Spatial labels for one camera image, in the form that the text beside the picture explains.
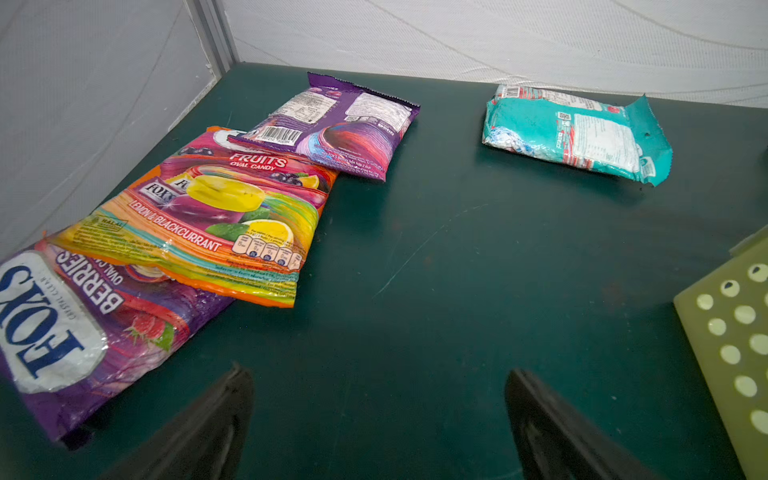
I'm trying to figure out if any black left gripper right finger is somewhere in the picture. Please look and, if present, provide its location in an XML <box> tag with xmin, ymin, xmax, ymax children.
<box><xmin>504</xmin><ymin>369</ymin><xmax>660</xmax><ymax>480</ymax></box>

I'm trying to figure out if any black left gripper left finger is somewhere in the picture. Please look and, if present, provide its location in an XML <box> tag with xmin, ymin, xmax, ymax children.
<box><xmin>101</xmin><ymin>365</ymin><xmax>254</xmax><ymax>479</ymax></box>

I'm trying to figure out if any lemon blackcurrant Fox's candy bag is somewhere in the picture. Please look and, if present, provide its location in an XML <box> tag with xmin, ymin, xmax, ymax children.
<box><xmin>52</xmin><ymin>126</ymin><xmax>337</xmax><ymax>308</ymax></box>

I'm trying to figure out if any teal mint candy bag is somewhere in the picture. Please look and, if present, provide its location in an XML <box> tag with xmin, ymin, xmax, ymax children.
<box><xmin>482</xmin><ymin>85</ymin><xmax>673</xmax><ymax>186</ymax></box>

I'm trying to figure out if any pale green perforated plastic basket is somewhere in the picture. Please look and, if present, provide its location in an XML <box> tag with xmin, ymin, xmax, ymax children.
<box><xmin>673</xmin><ymin>228</ymin><xmax>767</xmax><ymax>479</ymax></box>

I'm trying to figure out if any purple Fox's berries candy bag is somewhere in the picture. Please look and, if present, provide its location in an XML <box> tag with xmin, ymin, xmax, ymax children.
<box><xmin>1</xmin><ymin>240</ymin><xmax>232</xmax><ymax>442</ymax></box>

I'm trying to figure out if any purple candy bag back side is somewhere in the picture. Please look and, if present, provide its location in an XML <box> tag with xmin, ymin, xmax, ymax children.
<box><xmin>232</xmin><ymin>72</ymin><xmax>420</xmax><ymax>182</ymax></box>

